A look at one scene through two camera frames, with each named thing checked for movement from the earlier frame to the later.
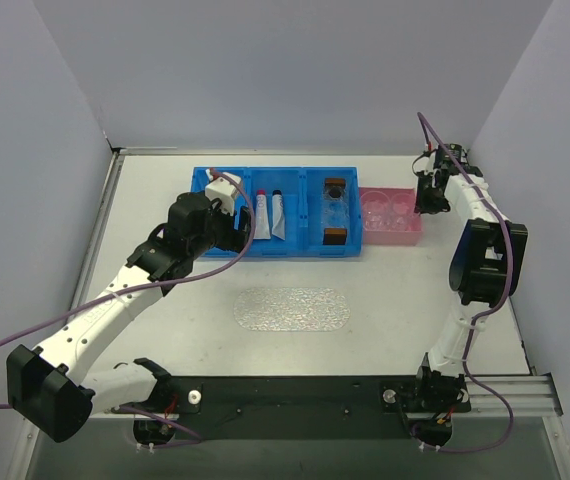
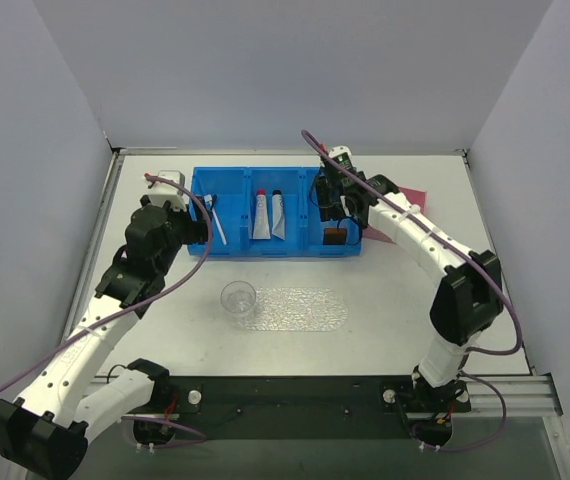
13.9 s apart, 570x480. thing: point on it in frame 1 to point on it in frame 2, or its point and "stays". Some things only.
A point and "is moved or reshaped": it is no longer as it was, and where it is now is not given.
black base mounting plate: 309,407 stays
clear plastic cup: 402,209 is moved or reshaped
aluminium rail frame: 529,396 stays
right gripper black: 428,195 to 329,201
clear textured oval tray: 291,309 stays
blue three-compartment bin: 298,210 stays
